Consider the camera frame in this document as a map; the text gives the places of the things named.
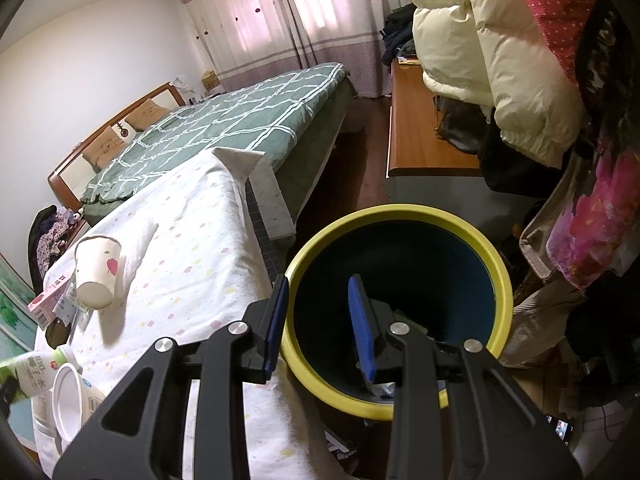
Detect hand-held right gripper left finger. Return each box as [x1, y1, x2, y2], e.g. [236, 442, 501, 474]
[52, 275, 291, 480]

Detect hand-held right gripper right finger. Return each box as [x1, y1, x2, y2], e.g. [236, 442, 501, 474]
[347, 274, 583, 480]

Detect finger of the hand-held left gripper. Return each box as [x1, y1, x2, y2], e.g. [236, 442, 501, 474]
[0, 375, 16, 417]

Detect green white plastic bottle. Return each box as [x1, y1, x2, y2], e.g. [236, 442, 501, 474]
[0, 345, 78, 406]

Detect white plastic tub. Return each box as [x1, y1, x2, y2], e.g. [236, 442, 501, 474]
[32, 362, 108, 453]

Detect pink cardboard box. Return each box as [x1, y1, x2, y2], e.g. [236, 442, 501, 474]
[27, 274, 76, 328]

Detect white blue packet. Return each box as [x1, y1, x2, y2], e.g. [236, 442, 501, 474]
[54, 282, 91, 323]

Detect yellow rimmed dark trash bin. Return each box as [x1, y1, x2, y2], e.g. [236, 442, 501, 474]
[280, 204, 513, 421]

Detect white paper cup pink print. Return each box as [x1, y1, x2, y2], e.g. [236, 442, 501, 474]
[74, 236, 123, 309]

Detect white dotted sheet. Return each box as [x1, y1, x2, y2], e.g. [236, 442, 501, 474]
[32, 147, 361, 480]

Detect dark purple clothes heap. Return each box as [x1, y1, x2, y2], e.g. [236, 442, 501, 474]
[27, 205, 86, 291]

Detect beige cloth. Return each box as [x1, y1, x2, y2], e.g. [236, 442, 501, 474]
[500, 280, 586, 366]

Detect green checked quilt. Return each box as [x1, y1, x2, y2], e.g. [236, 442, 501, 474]
[80, 62, 348, 206]

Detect wooden desk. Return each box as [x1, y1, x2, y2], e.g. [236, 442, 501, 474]
[386, 57, 526, 241]

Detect black smartphone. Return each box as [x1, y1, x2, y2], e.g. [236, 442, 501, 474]
[545, 412, 575, 447]

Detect dark brown bag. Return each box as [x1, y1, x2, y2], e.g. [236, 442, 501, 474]
[435, 95, 501, 156]

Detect brown pillow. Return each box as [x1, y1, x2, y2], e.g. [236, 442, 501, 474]
[125, 100, 168, 131]
[82, 127, 128, 168]

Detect wooden bed headboard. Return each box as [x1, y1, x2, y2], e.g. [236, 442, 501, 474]
[47, 82, 183, 211]

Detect pink floral cloth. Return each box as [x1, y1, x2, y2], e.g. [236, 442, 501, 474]
[545, 145, 640, 291]

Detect dark clothes pile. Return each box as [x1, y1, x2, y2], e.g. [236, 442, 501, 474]
[380, 4, 418, 66]

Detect cream puffer jacket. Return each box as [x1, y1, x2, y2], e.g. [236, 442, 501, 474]
[402, 0, 583, 168]

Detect pink purple curtain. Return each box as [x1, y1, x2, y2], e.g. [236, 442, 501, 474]
[172, 0, 416, 98]

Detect dark patterned garment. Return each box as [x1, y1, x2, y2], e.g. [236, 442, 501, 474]
[575, 0, 640, 161]

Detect red dotted cloth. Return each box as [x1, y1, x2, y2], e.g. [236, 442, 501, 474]
[502, 0, 603, 86]

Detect white metal table frame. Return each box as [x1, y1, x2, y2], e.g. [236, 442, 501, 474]
[325, 430, 361, 461]

